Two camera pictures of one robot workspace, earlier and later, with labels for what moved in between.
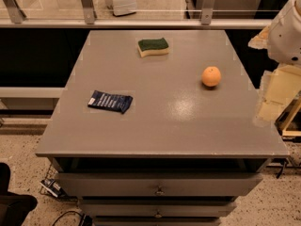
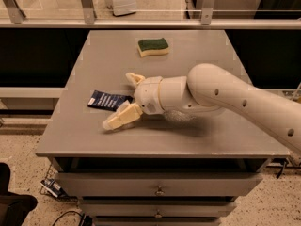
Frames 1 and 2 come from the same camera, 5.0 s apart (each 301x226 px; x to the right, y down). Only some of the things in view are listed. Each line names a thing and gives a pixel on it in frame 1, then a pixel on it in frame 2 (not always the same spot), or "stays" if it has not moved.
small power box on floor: (54, 187) stays
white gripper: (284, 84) → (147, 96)
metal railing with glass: (141, 7) stays
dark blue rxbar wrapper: (109, 102) stays
